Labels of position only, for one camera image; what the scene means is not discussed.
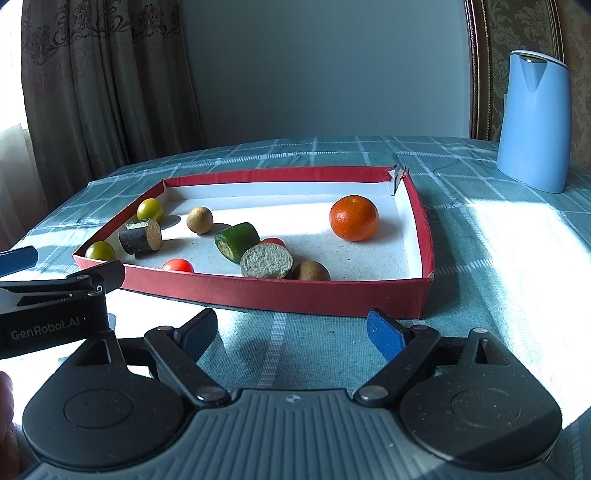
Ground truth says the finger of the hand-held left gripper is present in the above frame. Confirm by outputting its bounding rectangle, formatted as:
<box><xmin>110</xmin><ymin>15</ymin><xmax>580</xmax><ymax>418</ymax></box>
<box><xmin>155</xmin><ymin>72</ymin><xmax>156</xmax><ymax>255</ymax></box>
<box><xmin>0</xmin><ymin>246</ymin><xmax>39</xmax><ymax>278</ymax></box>
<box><xmin>0</xmin><ymin>260</ymin><xmax>127</xmax><ymax>313</ymax></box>

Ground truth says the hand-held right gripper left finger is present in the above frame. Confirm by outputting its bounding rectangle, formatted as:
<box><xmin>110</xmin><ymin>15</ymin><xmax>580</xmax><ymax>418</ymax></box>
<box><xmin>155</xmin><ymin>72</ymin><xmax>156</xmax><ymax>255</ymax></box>
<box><xmin>69</xmin><ymin>308</ymin><xmax>232</xmax><ymax>408</ymax></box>

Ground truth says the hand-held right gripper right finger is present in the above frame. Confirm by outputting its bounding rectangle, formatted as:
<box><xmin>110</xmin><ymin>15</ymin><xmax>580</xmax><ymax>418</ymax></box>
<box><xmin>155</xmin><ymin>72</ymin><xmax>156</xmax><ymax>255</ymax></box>
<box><xmin>353</xmin><ymin>308</ymin><xmax>512</xmax><ymax>408</ymax></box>

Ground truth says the dark cylinder food piece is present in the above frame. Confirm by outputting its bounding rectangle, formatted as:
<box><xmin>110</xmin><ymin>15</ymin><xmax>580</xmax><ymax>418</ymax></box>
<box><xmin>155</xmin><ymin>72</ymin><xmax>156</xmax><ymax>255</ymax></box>
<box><xmin>118</xmin><ymin>218</ymin><xmax>163</xmax><ymax>256</ymax></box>

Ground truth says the red cardboard box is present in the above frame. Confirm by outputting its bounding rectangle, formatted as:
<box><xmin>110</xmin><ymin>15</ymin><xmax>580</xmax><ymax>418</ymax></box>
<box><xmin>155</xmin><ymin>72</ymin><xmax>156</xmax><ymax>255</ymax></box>
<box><xmin>73</xmin><ymin>166</ymin><xmax>435</xmax><ymax>320</ymax></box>

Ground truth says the brown round fruit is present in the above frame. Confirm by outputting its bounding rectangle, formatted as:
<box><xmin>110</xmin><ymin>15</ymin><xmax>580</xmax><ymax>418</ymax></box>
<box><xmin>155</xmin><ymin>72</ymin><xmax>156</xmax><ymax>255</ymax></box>
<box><xmin>290</xmin><ymin>261</ymin><xmax>332</xmax><ymax>282</ymax></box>
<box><xmin>187</xmin><ymin>206</ymin><xmax>214</xmax><ymax>235</ymax></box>

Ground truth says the person's left hand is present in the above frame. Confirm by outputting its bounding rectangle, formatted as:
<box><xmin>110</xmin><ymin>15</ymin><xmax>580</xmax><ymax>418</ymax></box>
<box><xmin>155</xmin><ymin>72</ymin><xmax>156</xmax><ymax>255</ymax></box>
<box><xmin>0</xmin><ymin>370</ymin><xmax>16</xmax><ymax>462</ymax></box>

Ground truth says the green tomato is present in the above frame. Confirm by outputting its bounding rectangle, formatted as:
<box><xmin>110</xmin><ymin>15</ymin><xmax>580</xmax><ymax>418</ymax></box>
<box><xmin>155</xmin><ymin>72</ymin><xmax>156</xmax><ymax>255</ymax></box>
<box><xmin>85</xmin><ymin>240</ymin><xmax>116</xmax><ymax>262</ymax></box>
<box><xmin>137</xmin><ymin>198</ymin><xmax>164</xmax><ymax>223</ymax></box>

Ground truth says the grey-brown cut food piece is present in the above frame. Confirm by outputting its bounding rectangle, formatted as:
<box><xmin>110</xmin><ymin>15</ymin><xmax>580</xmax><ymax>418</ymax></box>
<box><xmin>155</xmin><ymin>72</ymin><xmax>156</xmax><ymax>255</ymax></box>
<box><xmin>239</xmin><ymin>244</ymin><xmax>294</xmax><ymax>280</ymax></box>

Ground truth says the green cucumber piece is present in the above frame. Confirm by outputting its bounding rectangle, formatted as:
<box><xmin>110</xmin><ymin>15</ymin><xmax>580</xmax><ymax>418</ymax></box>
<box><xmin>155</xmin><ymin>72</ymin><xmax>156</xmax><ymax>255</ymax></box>
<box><xmin>213</xmin><ymin>222</ymin><xmax>262</xmax><ymax>265</ymax></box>

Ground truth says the orange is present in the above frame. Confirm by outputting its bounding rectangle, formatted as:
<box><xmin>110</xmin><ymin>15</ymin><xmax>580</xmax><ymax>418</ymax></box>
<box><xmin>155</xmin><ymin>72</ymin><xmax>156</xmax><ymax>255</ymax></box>
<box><xmin>329</xmin><ymin>195</ymin><xmax>380</xmax><ymax>243</ymax></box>

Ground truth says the teal checked tablecloth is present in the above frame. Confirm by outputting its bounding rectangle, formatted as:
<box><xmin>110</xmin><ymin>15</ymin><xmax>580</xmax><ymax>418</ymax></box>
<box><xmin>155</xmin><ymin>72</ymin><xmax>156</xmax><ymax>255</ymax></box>
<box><xmin>0</xmin><ymin>135</ymin><xmax>591</xmax><ymax>462</ymax></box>

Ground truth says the brown patterned curtain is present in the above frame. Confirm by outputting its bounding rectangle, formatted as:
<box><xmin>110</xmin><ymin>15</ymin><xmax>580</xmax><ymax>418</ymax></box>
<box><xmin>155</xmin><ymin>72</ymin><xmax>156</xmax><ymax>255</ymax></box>
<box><xmin>0</xmin><ymin>0</ymin><xmax>206</xmax><ymax>243</ymax></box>

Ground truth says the blue kettle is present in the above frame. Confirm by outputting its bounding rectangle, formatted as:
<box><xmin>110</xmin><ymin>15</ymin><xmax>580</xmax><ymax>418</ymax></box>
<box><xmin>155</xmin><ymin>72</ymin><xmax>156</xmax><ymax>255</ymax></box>
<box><xmin>496</xmin><ymin>49</ymin><xmax>572</xmax><ymax>195</ymax></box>

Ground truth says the brown wooden frame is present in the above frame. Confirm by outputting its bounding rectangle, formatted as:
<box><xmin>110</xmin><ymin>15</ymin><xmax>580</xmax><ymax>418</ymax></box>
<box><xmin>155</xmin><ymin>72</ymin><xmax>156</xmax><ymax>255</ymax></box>
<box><xmin>464</xmin><ymin>0</ymin><xmax>498</xmax><ymax>141</ymax></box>

